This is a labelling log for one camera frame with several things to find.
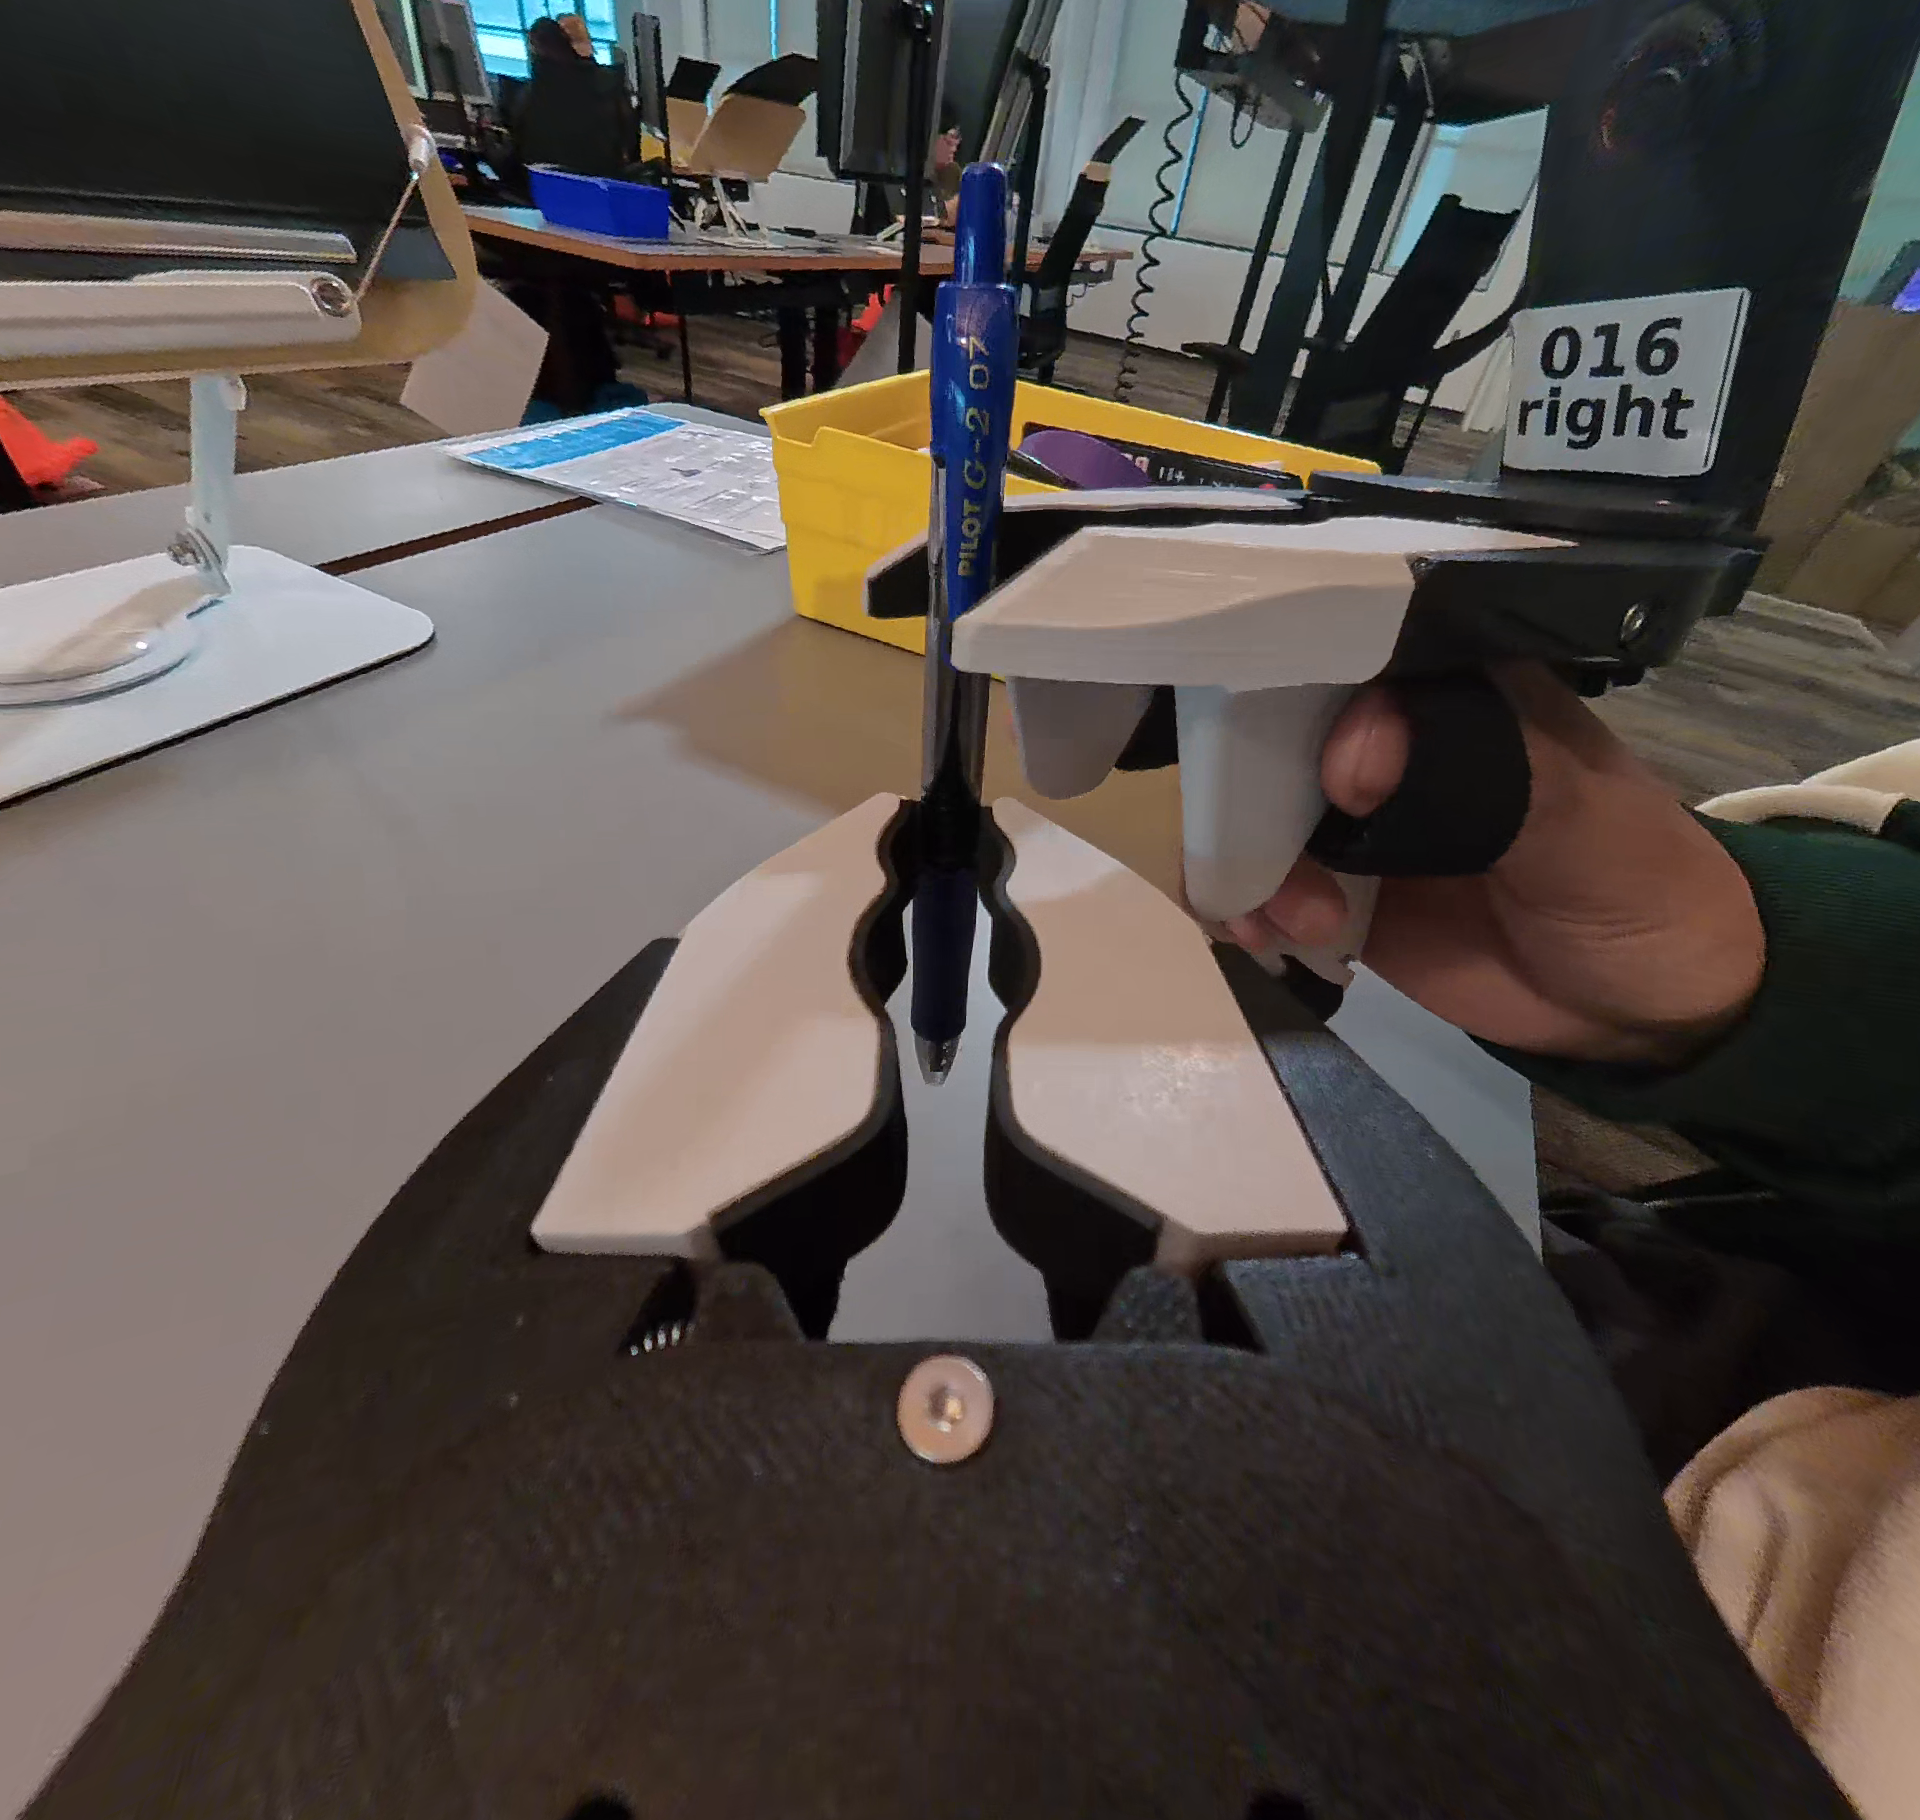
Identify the cardboard box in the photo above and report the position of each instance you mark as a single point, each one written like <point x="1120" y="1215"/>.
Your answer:
<point x="1844" y="471"/>

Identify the wooden top office desk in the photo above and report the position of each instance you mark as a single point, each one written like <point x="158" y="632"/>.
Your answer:
<point x="781" y="257"/>

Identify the black monitor on pole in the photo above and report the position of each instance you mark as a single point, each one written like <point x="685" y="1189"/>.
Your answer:
<point x="885" y="21"/>

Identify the orange traffic cone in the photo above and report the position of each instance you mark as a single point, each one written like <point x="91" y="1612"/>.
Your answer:
<point x="45" y="454"/>

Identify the monitor on white stand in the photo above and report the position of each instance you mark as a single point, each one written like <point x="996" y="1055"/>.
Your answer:
<point x="300" y="651"/>

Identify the person's right hand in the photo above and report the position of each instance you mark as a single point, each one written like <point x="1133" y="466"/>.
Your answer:
<point x="1620" y="934"/>

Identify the wooden board stand black panel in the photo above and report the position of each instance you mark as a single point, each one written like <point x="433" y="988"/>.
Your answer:
<point x="751" y="141"/>

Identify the person's right forearm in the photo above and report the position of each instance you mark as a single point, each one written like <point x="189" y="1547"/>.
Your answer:
<point x="1831" y="1040"/>

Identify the pale paper sheet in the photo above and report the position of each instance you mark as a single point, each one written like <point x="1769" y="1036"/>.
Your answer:
<point x="480" y="358"/>

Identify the blue pen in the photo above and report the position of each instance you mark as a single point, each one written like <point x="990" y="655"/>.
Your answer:
<point x="974" y="350"/>

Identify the printed paper sheet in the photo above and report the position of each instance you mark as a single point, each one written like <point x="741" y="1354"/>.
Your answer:
<point x="644" y="471"/>

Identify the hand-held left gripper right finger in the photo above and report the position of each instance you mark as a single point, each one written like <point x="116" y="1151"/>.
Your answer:
<point x="1171" y="1084"/>

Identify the blue plastic bin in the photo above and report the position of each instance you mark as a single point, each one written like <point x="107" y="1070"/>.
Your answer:
<point x="601" y="204"/>

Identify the pale knit shirt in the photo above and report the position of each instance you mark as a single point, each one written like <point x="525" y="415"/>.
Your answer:
<point x="1831" y="1580"/>

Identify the black remote control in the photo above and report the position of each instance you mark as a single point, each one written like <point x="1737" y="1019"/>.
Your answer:
<point x="1214" y="472"/>

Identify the black office chair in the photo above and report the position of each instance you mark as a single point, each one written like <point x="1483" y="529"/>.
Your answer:
<point x="1081" y="245"/>

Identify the yellow plastic bin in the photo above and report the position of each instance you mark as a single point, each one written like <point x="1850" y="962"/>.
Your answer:
<point x="840" y="530"/>

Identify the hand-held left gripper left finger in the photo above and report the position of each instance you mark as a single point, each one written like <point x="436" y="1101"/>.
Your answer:
<point x="735" y="1084"/>

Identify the grey desk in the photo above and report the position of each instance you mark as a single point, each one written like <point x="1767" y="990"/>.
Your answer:
<point x="451" y="830"/>

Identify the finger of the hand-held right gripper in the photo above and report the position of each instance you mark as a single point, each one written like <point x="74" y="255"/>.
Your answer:
<point x="1171" y="504"/>
<point x="1200" y="605"/>

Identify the purple tape roll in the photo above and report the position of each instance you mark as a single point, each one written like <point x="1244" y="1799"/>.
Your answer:
<point x="1089" y="459"/>

